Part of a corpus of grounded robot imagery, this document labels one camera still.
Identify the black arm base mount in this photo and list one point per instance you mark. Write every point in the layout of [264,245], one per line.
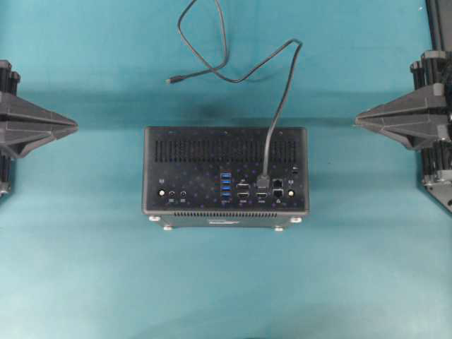
[440,190]

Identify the black aluminium frame rail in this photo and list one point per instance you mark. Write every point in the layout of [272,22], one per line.
[439,17]

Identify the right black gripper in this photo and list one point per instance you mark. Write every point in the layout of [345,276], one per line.
[420,120]

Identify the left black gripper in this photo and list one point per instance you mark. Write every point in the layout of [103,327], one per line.
[18,140]

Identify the black mini PC box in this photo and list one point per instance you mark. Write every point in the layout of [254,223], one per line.
[225,177]

